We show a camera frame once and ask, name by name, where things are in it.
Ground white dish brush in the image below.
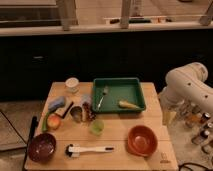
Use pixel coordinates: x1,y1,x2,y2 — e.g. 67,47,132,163
65,144,114,157

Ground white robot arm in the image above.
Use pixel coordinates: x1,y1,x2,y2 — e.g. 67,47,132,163
159,62,213,125

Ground white cup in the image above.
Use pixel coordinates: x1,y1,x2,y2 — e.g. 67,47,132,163
65,77,79,93

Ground metal cup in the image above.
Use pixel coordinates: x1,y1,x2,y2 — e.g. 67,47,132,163
70,106,82,123

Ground small green cup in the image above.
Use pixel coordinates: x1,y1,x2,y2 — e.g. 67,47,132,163
90,119,104,136

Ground metal fork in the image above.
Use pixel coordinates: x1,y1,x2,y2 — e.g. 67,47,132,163
97,86,109,110

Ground green plastic tray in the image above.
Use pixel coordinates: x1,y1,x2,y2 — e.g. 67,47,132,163
91,78,146,113

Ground lying spice jar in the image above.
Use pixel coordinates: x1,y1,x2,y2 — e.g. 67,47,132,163
81,94,96,122

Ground red yellow apple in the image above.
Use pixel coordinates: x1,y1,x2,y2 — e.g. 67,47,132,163
47,114,61,130

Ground orange bowl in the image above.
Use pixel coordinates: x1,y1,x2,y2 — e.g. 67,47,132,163
127,125,158,157

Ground green vegetable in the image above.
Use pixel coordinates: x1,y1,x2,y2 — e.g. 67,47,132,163
41,111,51,132

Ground black bar at table edge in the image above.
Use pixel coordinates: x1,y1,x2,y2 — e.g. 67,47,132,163
22,116,38,171

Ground dark red bowl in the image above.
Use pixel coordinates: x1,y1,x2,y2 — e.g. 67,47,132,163
27,133,56,163

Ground spice bottles on floor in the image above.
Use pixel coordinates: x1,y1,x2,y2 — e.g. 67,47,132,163
183,109,212,151

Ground black handled tool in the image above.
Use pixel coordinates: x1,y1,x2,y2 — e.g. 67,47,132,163
60,102,74,119

